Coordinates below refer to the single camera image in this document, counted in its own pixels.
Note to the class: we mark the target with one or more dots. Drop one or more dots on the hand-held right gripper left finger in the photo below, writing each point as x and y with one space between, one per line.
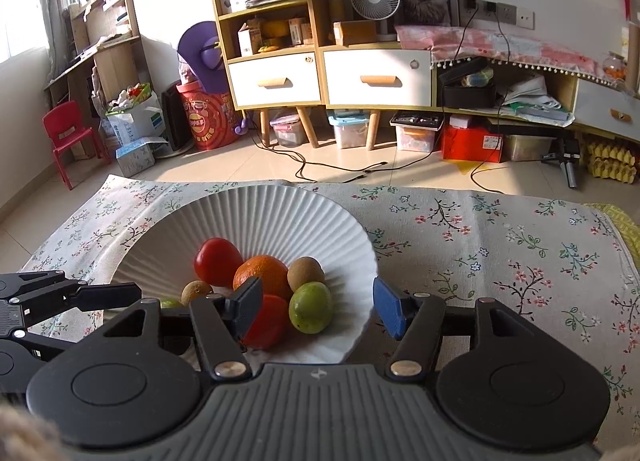
245 308

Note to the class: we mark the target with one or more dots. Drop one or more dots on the white ribbed plate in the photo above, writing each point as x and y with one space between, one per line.
280 226

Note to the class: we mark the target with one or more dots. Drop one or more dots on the clear plastic storage box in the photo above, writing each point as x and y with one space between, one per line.
290 131
527 147
349 132
415 133

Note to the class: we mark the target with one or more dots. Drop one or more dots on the yellow cloth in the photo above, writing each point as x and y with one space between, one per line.
627 231

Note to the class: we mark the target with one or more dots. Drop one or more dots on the red cherry tomato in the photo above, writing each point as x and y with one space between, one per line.
217 261

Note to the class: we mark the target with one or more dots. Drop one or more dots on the small blue white box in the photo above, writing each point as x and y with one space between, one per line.
137 156

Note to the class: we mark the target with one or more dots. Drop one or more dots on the yellow egg cartons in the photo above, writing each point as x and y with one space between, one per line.
612 161

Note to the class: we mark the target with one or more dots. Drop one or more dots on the round orange cherry tomato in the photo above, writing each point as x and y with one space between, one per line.
270 321

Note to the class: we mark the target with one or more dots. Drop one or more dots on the large tangerine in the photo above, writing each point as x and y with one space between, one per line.
265 272

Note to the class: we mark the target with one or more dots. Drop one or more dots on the black folded stand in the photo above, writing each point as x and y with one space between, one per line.
567 151

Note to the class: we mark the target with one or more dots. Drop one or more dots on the black panel heater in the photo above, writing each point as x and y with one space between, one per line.
175 116

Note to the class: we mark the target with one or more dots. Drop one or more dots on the tall wooden shelf cabinet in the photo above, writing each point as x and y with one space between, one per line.
272 83

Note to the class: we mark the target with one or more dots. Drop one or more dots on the brown cardboard box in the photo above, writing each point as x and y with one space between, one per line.
355 33

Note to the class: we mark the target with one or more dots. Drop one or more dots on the black open case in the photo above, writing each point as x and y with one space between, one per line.
467 93

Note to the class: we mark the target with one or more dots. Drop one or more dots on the white box of toys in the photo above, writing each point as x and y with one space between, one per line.
137 121

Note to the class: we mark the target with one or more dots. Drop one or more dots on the long wooden media cabinet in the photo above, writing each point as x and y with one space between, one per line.
600 101

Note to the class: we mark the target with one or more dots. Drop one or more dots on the red printed bucket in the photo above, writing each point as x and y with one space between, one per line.
210 121

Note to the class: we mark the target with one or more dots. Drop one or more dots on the wooden bookshelf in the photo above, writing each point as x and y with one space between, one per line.
110 56

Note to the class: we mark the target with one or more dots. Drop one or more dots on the pile of papers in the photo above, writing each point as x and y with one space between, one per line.
537 101

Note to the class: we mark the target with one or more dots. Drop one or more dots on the floral tablecloth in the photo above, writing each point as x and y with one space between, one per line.
500 266

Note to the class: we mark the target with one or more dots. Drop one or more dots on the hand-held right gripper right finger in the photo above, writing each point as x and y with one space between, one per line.
390 306

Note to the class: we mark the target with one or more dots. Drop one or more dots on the red cardboard box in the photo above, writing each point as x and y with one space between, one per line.
472 141

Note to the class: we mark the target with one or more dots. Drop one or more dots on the brown longan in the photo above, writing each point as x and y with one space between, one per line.
306 272
195 291

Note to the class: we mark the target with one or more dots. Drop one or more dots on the pink fringed cloth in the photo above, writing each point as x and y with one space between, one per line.
525 48

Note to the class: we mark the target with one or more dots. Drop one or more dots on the glass jar with oranges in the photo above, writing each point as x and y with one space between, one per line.
615 68

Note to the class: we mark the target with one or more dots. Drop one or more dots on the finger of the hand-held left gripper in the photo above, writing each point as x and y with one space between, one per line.
37 347
105 295

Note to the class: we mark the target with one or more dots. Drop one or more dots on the beige fuzzy sleeve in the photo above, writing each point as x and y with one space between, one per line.
25 436

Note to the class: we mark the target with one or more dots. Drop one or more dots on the purple sun hat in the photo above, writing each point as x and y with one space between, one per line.
202 56

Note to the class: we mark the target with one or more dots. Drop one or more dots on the white wall outlets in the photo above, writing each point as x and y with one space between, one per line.
505 13

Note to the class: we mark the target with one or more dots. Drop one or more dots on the red plastic child chair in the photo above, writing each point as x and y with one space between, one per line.
67 133

